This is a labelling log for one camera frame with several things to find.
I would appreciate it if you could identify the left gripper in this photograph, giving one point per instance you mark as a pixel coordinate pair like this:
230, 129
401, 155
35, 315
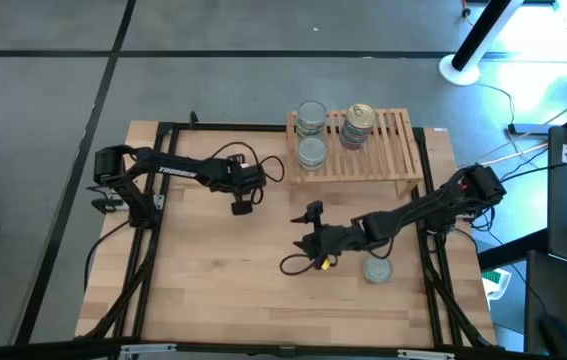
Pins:
245, 181

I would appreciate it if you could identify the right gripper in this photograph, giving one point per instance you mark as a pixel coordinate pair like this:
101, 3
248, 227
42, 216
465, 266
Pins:
338, 240

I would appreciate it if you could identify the blue pink label can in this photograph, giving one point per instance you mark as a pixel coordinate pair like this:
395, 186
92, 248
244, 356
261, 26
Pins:
361, 116
352, 146
355, 137

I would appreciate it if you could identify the wooden slatted shelf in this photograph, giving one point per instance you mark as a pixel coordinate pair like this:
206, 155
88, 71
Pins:
393, 150

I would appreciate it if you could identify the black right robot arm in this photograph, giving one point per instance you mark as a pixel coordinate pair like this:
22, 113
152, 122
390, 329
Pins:
428, 207

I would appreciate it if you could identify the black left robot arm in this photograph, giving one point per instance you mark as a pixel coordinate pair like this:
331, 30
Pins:
178, 171

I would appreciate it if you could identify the green white box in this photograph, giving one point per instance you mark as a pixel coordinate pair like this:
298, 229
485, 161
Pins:
494, 280

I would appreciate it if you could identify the black desk crossbar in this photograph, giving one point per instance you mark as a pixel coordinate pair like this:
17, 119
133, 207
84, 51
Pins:
513, 250

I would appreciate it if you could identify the white floor stand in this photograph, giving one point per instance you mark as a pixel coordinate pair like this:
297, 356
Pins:
458, 70

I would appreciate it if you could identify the black power adapter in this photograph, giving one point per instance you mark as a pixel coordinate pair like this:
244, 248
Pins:
513, 129

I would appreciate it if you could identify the black computer desk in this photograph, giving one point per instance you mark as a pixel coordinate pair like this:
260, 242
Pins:
558, 295

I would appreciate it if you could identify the black computer mouse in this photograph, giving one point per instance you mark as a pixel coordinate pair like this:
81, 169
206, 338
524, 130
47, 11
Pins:
553, 331

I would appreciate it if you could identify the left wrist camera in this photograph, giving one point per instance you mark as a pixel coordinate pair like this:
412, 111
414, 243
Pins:
239, 161

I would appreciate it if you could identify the black metal table frame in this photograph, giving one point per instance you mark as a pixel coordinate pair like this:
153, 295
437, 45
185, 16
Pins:
233, 127

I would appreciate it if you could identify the silver corner bracket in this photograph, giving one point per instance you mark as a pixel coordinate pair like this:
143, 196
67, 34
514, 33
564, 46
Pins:
158, 201

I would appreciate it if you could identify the black clamp bracket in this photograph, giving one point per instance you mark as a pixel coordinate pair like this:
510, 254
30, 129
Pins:
108, 205

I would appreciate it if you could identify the silver frame plate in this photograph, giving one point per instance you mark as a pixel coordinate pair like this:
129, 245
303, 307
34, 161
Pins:
145, 348
425, 354

